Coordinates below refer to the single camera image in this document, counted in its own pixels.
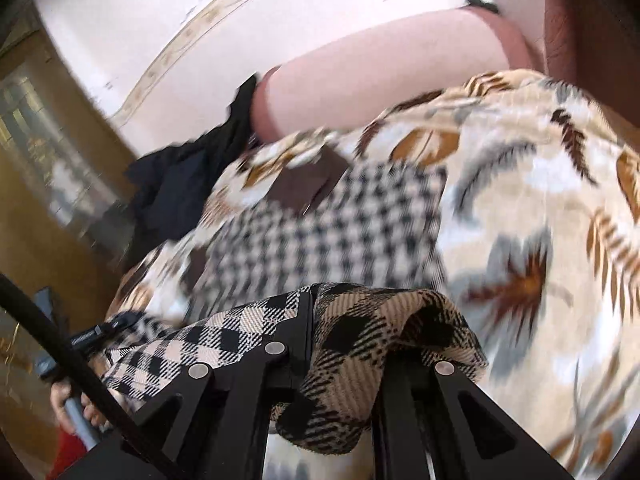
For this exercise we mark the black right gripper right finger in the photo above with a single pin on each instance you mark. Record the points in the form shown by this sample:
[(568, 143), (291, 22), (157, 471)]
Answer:
[(435, 423)]

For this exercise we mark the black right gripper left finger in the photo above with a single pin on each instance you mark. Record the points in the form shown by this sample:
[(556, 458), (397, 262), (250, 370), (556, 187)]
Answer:
[(213, 424)]

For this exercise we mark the black white checkered coat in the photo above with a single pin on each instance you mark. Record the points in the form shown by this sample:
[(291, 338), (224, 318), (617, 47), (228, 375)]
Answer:
[(356, 239)]

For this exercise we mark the wooden glass cabinet door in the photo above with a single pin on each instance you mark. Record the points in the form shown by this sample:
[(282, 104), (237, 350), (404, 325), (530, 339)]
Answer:
[(64, 223)]

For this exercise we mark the dark navy garment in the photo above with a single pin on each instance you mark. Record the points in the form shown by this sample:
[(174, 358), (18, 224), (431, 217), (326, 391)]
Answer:
[(173, 184)]

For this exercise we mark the leaf pattern cream blanket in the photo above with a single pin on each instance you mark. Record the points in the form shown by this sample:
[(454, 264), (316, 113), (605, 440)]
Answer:
[(538, 236)]

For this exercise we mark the pink bolster pillow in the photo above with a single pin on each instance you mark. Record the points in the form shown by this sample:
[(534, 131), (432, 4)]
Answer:
[(347, 83)]

